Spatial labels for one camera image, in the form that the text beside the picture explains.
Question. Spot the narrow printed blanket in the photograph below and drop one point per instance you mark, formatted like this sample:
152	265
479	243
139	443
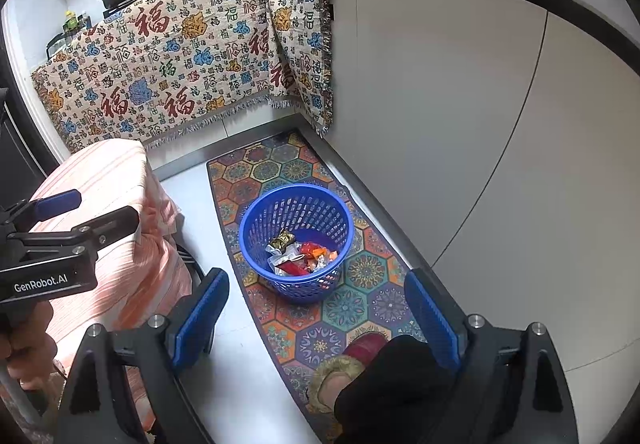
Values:
300	49

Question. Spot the large printed blanket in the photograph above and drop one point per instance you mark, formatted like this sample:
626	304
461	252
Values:
165	59

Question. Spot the hexagon patterned floor mat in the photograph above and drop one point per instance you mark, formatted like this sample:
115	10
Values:
345	309

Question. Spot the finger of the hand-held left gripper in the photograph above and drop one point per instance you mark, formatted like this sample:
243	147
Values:
107	224
57	203

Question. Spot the glass kettle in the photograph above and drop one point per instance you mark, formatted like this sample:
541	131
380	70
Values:
56	47

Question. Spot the white kitchen counter cabinet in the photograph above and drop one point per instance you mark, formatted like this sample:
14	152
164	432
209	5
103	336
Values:
450	99

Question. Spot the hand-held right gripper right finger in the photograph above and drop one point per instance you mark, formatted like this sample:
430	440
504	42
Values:
432	319

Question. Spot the blue plastic basket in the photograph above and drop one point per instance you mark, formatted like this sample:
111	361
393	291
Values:
295	204

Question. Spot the person's left hand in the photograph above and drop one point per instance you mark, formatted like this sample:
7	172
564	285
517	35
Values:
27	329

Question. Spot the long red snack packet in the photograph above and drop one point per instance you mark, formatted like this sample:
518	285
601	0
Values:
295	268

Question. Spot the red fur-trimmed slipper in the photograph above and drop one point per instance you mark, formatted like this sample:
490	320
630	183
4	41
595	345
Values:
360	349

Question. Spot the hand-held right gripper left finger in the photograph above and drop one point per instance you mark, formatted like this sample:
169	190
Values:
197	319

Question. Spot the orange snack packet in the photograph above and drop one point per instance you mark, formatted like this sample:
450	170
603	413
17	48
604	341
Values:
317	251

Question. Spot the silver foil wrapper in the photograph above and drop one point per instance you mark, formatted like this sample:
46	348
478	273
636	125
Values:
275	256

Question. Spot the pink striped tablecloth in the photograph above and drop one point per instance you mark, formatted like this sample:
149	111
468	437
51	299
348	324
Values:
110	174

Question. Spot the dark sauce bottle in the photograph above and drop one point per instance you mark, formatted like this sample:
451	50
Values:
85	20

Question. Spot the yellow-capped oil bottle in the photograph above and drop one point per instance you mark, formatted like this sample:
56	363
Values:
71	20

